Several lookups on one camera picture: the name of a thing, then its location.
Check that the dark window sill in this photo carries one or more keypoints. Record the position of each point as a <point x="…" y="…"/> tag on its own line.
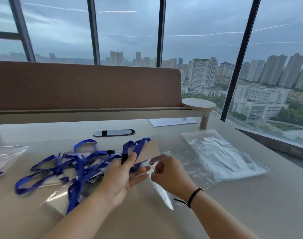
<point x="273" y="144"/>

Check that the person's left hand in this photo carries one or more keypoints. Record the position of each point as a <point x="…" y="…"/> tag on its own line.
<point x="114" y="179"/>

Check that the black wrist band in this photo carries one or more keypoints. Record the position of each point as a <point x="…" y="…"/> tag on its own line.
<point x="193" y="196"/>

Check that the person's right forearm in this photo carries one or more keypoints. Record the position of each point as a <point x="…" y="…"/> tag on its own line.
<point x="221" y="216"/>

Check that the person's left thumb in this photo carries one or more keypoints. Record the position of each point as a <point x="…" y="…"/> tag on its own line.
<point x="129" y="160"/>

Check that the person's right hand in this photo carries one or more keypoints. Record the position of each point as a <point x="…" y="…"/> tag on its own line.
<point x="173" y="179"/>

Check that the brown desk partition screen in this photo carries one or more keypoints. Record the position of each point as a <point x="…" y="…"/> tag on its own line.
<point x="86" y="87"/>

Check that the dark window mullion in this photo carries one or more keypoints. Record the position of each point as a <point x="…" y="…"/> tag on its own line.
<point x="160" y="32"/>
<point x="241" y="59"/>
<point x="22" y="29"/>
<point x="94" y="32"/>

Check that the person's right thumb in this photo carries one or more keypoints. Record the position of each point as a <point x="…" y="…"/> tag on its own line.
<point x="157" y="177"/>

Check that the beige desk shelf rail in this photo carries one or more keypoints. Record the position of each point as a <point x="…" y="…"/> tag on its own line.
<point x="86" y="115"/>

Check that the white paper sheet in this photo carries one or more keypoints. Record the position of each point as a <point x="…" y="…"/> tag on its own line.
<point x="171" y="121"/>

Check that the clear plastic badge sleeve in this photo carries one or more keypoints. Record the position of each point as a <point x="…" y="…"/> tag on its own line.
<point x="162" y="194"/>

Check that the large clear plastic bag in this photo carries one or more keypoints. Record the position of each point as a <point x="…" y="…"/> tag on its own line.
<point x="221" y="154"/>

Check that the clear badge holder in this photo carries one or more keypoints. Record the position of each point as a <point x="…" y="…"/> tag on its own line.
<point x="54" y="199"/>

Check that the beige card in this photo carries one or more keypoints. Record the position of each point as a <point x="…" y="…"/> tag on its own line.
<point x="149" y="150"/>

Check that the round wooden stand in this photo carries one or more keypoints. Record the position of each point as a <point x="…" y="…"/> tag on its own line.
<point x="200" y="105"/>

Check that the person's left forearm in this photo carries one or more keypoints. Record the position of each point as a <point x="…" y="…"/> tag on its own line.
<point x="81" y="219"/>

